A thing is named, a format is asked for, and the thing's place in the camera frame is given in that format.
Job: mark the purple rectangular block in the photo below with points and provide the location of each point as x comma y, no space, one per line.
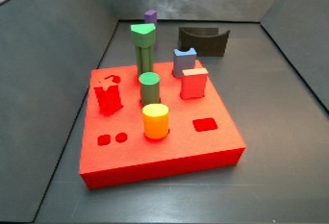
150,16

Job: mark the red foam peg board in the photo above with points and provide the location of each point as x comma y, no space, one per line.
119,155

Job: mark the yellow orange cylinder peg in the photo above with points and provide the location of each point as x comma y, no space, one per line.
155,118

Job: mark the green cylinder peg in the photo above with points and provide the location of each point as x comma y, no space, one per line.
148,81

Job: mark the red rectangular block peg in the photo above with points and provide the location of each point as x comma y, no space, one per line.
192,83

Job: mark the red star-shaped peg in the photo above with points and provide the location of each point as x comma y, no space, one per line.
107,94

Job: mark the blue notched block peg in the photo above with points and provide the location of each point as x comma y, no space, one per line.
183,61

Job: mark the tall green arrow-top peg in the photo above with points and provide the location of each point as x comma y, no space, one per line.
143,37

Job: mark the black curved holder bracket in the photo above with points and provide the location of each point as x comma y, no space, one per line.
207,40

